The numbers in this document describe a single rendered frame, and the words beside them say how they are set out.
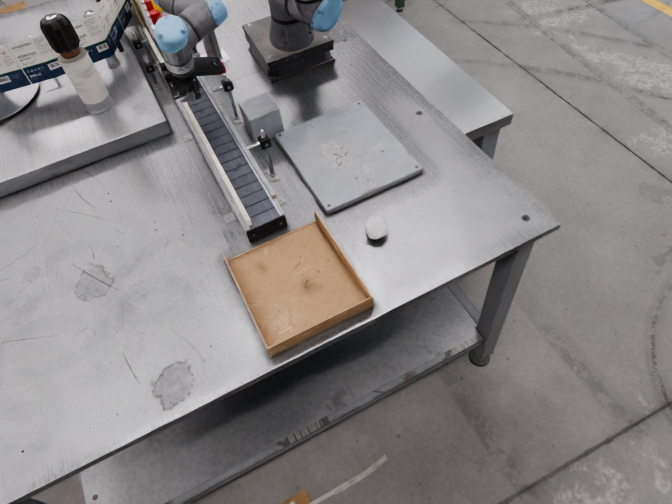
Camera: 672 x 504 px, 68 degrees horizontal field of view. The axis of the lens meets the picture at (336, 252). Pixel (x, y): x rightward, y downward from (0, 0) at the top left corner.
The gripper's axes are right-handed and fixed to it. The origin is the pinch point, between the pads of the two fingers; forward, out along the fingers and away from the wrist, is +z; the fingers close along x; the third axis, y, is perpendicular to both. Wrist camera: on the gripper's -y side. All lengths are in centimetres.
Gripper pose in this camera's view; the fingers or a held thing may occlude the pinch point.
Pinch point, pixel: (196, 95)
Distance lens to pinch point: 165.6
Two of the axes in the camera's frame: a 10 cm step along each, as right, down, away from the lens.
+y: -8.9, 4.1, -2.1
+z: -1.5, 1.7, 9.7
